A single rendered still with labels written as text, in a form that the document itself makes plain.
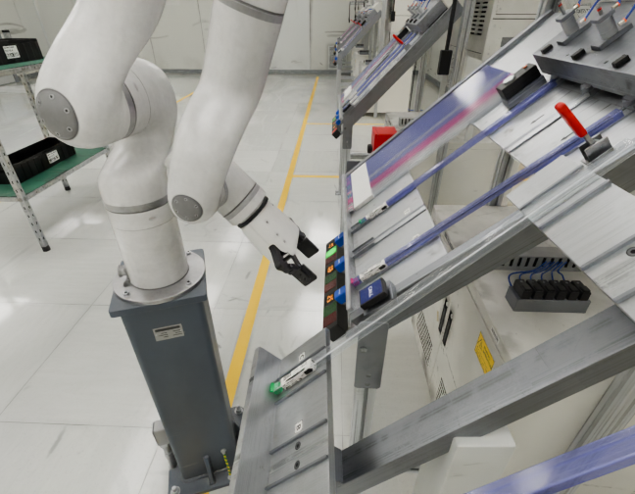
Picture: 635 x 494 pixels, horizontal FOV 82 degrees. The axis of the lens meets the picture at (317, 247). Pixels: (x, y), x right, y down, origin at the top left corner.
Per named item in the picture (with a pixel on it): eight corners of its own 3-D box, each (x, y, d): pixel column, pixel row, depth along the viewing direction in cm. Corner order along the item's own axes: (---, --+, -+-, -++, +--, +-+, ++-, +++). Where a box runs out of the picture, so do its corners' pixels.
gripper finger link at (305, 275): (280, 262, 67) (305, 284, 69) (278, 272, 64) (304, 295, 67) (293, 253, 66) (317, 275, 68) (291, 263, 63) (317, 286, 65)
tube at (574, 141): (355, 287, 74) (351, 283, 73) (355, 282, 75) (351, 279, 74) (624, 116, 54) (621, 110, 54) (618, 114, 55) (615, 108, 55)
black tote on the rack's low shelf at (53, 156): (19, 184, 212) (10, 166, 206) (-10, 184, 213) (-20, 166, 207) (77, 153, 260) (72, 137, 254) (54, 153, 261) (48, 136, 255)
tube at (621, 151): (277, 396, 53) (271, 392, 53) (277, 387, 54) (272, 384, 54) (640, 150, 34) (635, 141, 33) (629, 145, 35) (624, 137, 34)
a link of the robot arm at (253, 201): (229, 202, 70) (241, 212, 72) (218, 223, 63) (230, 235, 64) (260, 174, 67) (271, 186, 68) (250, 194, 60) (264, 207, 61)
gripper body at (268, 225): (240, 207, 71) (280, 244, 76) (227, 233, 63) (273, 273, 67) (267, 183, 69) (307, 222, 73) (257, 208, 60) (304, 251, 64)
